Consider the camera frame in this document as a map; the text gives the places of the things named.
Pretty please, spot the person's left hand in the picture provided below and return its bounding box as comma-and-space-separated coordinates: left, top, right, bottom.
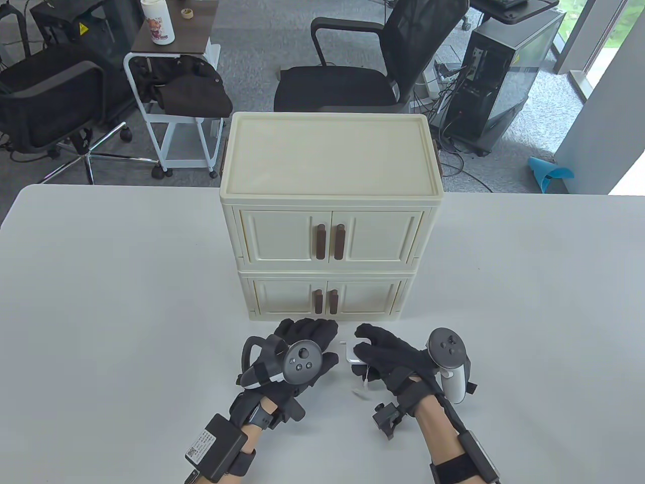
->
229, 319, 339, 424

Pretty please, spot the person's right hand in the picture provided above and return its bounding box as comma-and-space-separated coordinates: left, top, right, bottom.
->
353, 324, 448, 419

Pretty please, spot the white soft tape measure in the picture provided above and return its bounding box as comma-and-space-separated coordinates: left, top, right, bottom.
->
340, 341, 376, 400

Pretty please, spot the cream two-tier plastic cabinet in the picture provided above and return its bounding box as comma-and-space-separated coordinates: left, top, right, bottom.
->
219, 112, 445, 322

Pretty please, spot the person's right forearm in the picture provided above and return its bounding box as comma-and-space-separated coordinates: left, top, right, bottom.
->
416, 396, 484, 484

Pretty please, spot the person's left forearm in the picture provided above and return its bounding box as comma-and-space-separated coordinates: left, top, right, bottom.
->
222, 396, 278, 477

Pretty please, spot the white curved object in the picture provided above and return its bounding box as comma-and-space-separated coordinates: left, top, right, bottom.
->
237, 335, 323, 390

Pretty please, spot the grey black right controller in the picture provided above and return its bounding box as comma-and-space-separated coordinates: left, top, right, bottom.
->
426, 328, 472, 405

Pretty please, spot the black wrist watch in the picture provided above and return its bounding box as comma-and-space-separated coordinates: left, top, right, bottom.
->
249, 407, 277, 430

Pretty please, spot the black box with label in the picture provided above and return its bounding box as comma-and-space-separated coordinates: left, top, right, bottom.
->
184, 413, 250, 482
458, 431, 500, 484

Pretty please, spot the blue plastic dustpan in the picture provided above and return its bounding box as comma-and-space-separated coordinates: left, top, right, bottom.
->
528, 156, 575, 193

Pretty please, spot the black mesh office chair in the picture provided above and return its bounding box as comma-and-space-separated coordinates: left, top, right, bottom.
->
274, 0, 470, 114

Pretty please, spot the black cloth bundle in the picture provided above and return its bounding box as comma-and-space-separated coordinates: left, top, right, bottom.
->
135, 55, 233, 117

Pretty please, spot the white power strip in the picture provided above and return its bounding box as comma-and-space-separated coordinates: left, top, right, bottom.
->
411, 60, 454, 106

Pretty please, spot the black computer tower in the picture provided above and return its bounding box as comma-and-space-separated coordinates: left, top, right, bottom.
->
443, 9, 565, 156

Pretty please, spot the white cart with dark top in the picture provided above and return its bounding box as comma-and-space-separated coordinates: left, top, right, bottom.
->
123, 0, 225, 179

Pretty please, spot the white bottle with cartoon print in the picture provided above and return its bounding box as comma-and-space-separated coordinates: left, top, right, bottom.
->
140, 0, 175, 45

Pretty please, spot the black chair with chrome base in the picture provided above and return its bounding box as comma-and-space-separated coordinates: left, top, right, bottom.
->
0, 43, 133, 185

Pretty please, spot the black case with yellow sticker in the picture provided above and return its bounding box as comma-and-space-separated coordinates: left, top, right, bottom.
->
29, 0, 144, 66

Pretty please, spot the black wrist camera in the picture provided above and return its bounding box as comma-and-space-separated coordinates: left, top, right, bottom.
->
372, 402, 404, 440

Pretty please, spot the black forearm strap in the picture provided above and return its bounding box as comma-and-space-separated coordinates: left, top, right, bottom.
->
429, 454, 479, 484

